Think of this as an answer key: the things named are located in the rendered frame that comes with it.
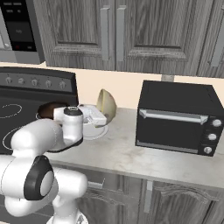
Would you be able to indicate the grey wood base cupboard door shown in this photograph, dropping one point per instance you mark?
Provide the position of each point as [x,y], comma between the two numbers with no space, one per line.
[186,205]
[108,208]

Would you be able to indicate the grey wall socket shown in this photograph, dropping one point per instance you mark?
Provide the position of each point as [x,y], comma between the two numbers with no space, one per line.
[168,78]

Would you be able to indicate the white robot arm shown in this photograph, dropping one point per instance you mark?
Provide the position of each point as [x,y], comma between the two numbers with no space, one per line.
[35,137]

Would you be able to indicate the grey stove knob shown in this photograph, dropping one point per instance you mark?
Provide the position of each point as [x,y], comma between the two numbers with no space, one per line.
[8,79]
[62,85]
[48,84]
[34,82]
[21,81]

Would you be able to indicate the white round plate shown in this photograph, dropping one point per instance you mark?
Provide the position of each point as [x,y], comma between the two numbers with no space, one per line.
[97,132]

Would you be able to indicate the black stove with hob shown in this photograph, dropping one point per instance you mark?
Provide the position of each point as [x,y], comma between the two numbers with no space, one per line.
[26,99]

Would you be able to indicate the white toaster oven knob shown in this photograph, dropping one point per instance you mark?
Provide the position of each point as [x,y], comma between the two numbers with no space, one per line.
[207,150]
[217,122]
[212,136]

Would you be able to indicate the black toaster oven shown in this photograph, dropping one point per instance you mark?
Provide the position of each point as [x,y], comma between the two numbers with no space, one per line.
[175,99]

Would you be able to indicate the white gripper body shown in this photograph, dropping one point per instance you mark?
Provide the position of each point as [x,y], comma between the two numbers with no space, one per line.
[94,115]

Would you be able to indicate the pale yellow rounded food item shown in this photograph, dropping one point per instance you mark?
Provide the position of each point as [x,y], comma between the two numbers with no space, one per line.
[106,105]

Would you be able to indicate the grey microwave oven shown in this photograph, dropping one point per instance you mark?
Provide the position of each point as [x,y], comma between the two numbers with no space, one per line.
[20,29]

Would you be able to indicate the grey wood drawer front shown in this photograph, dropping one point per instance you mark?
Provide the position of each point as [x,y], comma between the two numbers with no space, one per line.
[113,180]

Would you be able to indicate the dark brown round pan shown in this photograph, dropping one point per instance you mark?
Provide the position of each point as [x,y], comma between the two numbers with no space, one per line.
[49,109]

